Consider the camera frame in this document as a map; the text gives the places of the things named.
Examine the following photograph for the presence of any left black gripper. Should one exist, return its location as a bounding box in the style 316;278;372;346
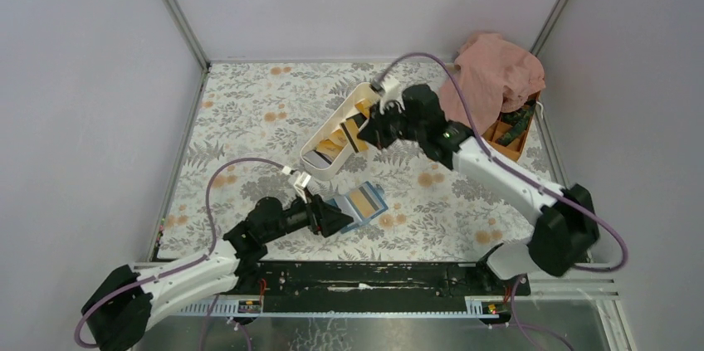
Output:
262;188;354;246

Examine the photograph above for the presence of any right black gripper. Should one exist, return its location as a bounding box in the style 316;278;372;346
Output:
358;98;425;151

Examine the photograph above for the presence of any tan credit card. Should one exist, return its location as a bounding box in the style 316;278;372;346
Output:
348;188;385;219
340;118;369;153

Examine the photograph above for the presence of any blue leather card holder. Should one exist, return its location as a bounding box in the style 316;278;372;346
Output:
325;181;389;233

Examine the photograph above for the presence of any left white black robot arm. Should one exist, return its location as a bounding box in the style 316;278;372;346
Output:
78;195;354;350

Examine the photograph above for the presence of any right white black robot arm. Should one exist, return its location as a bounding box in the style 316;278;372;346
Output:
357;85;599;295

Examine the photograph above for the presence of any floral patterned table mat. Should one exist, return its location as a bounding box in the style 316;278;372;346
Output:
155;63;532;261

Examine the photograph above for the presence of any white oblong plastic bin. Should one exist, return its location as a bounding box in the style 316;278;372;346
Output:
300;82;379;181

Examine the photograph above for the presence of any pink crumpled cloth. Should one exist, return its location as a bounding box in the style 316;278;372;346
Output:
453;32;545;133

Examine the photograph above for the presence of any orange wooden divided tray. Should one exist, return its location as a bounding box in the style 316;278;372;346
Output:
482;91;540;162

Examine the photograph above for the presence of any green camouflage item in tray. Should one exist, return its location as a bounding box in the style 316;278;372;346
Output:
495;100;537;147

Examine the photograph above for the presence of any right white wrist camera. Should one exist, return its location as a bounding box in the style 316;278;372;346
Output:
370;75;403;106

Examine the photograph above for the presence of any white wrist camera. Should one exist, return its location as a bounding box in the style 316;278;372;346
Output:
370;75;403;106
281;165;312;201

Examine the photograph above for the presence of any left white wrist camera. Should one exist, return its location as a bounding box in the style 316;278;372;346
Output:
281;165;312;201

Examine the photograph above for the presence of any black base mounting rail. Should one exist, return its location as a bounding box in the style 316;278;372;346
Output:
225;261;531;311

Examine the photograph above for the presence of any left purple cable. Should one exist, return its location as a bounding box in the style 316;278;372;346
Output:
74;157;298;351

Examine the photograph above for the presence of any white slotted cable duct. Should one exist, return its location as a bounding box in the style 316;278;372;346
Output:
149;297;501;324

